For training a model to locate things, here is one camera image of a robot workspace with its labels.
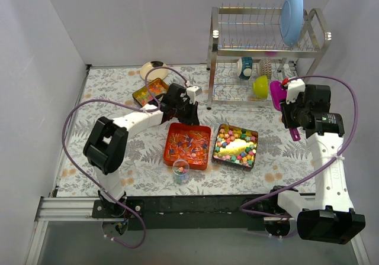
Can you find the patterned beige bowl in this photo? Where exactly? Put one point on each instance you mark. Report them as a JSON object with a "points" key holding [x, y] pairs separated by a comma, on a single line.
{"points": [[265, 67]]}

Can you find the yellow green bowl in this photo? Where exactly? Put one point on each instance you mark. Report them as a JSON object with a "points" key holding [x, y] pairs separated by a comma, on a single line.
{"points": [[261, 88]]}

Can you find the aluminium frame rail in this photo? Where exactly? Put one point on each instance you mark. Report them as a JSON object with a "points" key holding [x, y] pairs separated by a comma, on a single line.
{"points": [[68, 209]]}

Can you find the dark tin pastel star candies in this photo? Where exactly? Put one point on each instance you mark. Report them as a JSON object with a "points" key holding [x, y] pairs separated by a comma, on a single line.
{"points": [[235, 147]]}

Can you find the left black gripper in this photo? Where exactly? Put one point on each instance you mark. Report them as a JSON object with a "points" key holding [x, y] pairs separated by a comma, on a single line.
{"points": [[187, 111]]}

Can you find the blue plate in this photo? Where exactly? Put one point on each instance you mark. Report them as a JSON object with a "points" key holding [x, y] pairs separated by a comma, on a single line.
{"points": [[291, 21]]}

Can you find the purple plastic scoop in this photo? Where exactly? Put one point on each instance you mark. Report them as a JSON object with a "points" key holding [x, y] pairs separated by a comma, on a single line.
{"points": [[278, 95]]}

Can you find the orange tin of lollipops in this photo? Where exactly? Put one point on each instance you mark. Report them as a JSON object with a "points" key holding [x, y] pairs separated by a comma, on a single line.
{"points": [[190, 143]]}

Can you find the steel dish rack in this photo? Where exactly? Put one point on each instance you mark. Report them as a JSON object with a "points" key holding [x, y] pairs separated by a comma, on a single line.
{"points": [[254, 32]]}

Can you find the black base bar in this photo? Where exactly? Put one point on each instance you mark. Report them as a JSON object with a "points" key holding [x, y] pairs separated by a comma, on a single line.
{"points": [[204, 212]]}

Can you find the dark tin translucent star candies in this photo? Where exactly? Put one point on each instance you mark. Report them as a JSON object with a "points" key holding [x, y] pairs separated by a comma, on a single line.
{"points": [[142, 96]]}

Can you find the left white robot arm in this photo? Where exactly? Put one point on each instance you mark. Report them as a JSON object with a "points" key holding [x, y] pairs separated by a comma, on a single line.
{"points": [[105, 148]]}

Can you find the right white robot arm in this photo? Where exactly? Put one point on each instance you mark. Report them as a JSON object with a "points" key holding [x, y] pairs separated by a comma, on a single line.
{"points": [[330, 217]]}

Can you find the cream plate black spot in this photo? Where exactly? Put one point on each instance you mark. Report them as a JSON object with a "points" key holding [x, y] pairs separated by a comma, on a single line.
{"points": [[151, 69]]}

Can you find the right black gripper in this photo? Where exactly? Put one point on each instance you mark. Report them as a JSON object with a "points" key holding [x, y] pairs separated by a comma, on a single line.
{"points": [[288, 115]]}

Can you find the clear glass jar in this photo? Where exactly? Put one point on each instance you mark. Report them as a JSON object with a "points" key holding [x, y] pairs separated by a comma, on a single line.
{"points": [[181, 170]]}

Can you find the teal white bowl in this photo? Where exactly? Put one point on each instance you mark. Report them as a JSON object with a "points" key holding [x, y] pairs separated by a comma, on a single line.
{"points": [[244, 68]]}

